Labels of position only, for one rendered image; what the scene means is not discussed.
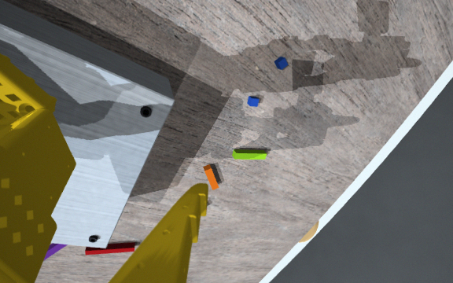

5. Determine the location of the red rod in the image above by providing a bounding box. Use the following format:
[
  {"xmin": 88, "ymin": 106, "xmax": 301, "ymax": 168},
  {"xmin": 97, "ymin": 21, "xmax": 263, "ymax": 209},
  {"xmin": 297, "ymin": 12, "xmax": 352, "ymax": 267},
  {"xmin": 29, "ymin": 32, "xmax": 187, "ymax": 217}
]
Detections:
[{"xmin": 85, "ymin": 242, "xmax": 135, "ymax": 255}]

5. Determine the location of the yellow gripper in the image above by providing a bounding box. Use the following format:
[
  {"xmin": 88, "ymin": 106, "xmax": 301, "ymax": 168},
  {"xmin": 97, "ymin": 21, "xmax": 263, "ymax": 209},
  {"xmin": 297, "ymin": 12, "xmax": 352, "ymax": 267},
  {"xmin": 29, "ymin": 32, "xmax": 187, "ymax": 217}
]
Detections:
[{"xmin": 109, "ymin": 183, "xmax": 208, "ymax": 283}]

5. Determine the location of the purple rod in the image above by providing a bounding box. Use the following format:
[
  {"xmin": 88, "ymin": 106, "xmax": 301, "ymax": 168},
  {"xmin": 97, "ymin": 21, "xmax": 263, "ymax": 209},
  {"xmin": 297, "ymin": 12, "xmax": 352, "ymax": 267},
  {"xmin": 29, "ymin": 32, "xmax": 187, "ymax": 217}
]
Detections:
[{"xmin": 43, "ymin": 244, "xmax": 67, "ymax": 261}]

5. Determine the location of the lime green rod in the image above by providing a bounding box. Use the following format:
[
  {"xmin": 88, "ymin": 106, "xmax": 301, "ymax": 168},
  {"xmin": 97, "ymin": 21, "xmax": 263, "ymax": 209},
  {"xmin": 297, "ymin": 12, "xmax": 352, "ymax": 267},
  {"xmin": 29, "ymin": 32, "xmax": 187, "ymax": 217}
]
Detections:
[{"xmin": 232, "ymin": 149, "xmax": 267, "ymax": 160}]

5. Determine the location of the blue cube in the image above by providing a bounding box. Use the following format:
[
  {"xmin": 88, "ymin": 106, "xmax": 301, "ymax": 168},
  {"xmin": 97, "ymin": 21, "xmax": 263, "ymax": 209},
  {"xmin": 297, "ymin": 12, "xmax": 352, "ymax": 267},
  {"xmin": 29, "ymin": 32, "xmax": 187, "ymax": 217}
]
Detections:
[
  {"xmin": 247, "ymin": 96, "xmax": 259, "ymax": 107},
  {"xmin": 274, "ymin": 57, "xmax": 288, "ymax": 70}
]

